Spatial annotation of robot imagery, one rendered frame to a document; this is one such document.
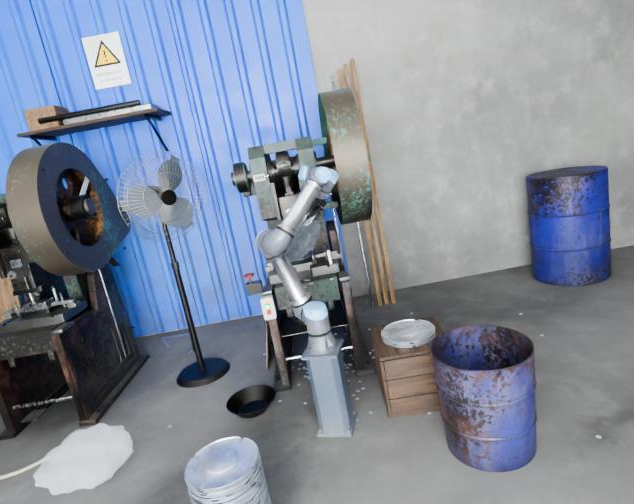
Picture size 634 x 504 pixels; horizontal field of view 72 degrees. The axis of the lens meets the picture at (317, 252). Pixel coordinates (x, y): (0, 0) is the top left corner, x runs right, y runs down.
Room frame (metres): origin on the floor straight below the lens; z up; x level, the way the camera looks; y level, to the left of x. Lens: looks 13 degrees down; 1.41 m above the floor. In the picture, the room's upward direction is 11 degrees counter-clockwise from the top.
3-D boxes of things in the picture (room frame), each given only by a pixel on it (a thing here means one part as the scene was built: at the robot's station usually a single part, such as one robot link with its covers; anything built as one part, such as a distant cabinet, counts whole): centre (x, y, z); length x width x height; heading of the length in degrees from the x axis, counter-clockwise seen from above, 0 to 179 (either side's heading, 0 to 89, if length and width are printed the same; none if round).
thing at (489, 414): (1.72, -0.61, 0.24); 0.42 x 0.42 x 0.48
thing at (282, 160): (2.82, 0.10, 1.27); 0.21 x 0.12 x 0.34; 0
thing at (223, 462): (1.51, 0.52, 0.31); 0.29 x 0.29 x 0.01
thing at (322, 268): (2.82, 0.10, 0.68); 0.45 x 0.30 x 0.06; 90
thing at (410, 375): (2.21, -0.41, 0.18); 0.40 x 0.38 x 0.35; 178
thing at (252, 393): (2.35, 0.54, 0.04); 0.30 x 0.30 x 0.07
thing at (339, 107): (2.92, -0.23, 1.33); 1.03 x 0.28 x 0.82; 0
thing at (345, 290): (2.96, -0.16, 0.45); 0.92 x 0.12 x 0.90; 0
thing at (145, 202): (3.30, 1.00, 0.80); 1.24 x 0.65 x 1.59; 0
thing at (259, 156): (2.96, 0.10, 0.83); 0.79 x 0.43 x 1.34; 0
